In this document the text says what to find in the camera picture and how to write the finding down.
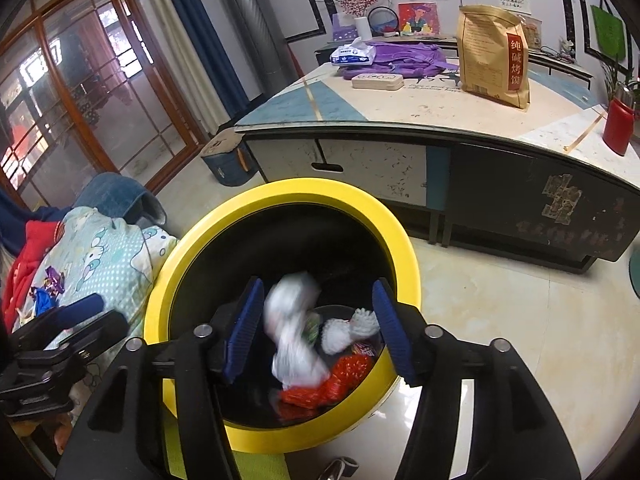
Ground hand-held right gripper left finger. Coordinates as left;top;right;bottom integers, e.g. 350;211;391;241
54;276;266;480

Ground grey tower air conditioner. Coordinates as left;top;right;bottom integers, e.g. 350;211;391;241
207;0;306;103

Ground brown paper food bag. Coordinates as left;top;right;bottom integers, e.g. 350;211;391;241
457;4;531;110

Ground dark television cabinet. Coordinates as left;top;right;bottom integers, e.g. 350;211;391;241
315;35;596;91

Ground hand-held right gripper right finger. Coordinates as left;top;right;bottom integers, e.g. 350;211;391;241
371;277;583;480

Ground purple cloth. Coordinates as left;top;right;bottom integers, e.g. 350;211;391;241
342;41;448;81

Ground clear snack packet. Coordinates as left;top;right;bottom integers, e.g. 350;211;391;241
520;15;543;51

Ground green potted plant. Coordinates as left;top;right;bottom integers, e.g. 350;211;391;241
597;57;640;111

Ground white vase red flowers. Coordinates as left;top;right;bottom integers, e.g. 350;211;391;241
340;0;378;42

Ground white blue tissue pack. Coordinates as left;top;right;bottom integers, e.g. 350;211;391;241
329;37;377;67

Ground red cup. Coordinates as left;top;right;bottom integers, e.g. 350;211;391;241
602;85;638;157

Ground colourful painting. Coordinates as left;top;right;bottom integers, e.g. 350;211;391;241
398;2;439;37

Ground blue curtain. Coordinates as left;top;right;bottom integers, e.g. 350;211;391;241
155;0;251;118

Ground marble top coffee table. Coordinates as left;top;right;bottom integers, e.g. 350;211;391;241
232;55;640;276

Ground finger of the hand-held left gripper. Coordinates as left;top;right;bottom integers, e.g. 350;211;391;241
30;293;104;341
55;310;132;361

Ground purple blue snack wrapper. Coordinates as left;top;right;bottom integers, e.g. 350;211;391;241
30;267;68;313

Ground wooden glass sliding door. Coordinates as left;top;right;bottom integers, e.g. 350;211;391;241
0;0;211;196

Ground cartoon cat printed blanket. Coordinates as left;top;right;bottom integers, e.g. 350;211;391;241
10;206;179;411

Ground red plastic bag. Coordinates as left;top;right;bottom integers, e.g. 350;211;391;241
277;354;373;418

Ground red floral blanket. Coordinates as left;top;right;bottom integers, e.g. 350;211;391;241
0;220;68;328

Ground round frame ornament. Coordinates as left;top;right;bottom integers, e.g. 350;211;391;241
369;6;401;38

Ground white power strip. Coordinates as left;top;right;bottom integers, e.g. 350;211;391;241
351;72;405;91

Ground yellow black bin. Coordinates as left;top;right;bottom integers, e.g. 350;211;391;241
143;177;422;456

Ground blue storage stool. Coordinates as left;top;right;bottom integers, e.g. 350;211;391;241
200;127;258;188

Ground blue denim cloth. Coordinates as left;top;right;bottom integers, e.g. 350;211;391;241
70;172;168;231

